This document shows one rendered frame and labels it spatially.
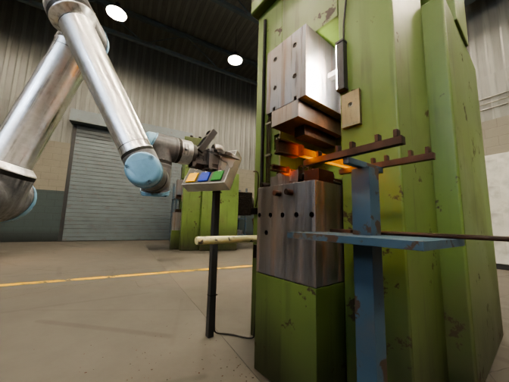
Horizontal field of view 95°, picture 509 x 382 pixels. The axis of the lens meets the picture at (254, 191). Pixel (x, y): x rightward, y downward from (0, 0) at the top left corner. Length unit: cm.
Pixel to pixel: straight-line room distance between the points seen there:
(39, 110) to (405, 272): 135
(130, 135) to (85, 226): 830
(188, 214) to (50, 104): 513
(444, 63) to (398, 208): 90
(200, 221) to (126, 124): 529
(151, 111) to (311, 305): 926
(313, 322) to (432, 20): 167
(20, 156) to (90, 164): 820
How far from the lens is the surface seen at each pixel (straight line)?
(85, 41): 88
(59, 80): 102
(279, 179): 126
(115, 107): 76
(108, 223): 893
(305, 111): 133
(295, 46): 150
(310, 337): 113
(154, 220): 898
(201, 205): 590
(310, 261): 104
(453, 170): 150
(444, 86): 165
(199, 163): 91
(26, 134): 99
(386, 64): 128
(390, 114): 117
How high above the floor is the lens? 73
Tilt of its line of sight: 8 degrees up
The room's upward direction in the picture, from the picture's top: 2 degrees clockwise
